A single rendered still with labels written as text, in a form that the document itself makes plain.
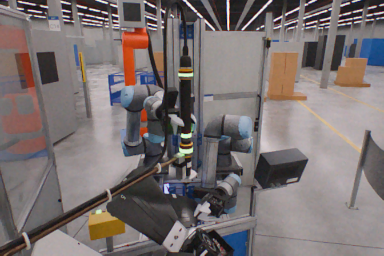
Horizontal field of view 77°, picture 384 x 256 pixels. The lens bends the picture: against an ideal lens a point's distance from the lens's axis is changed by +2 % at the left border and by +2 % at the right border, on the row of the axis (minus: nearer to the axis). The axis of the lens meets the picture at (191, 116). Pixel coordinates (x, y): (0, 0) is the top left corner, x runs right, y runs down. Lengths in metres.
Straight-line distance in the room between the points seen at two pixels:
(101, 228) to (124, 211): 0.52
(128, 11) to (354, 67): 10.62
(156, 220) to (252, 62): 2.38
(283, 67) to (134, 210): 8.39
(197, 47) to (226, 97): 1.27
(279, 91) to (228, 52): 6.40
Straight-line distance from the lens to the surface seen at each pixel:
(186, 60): 0.71
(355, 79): 13.31
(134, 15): 4.72
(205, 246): 0.86
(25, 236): 0.56
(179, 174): 0.81
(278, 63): 8.91
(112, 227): 1.31
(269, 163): 1.42
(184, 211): 1.09
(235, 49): 2.83
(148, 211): 0.84
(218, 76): 2.76
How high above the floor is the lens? 1.86
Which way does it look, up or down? 17 degrees down
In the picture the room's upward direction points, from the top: straight up
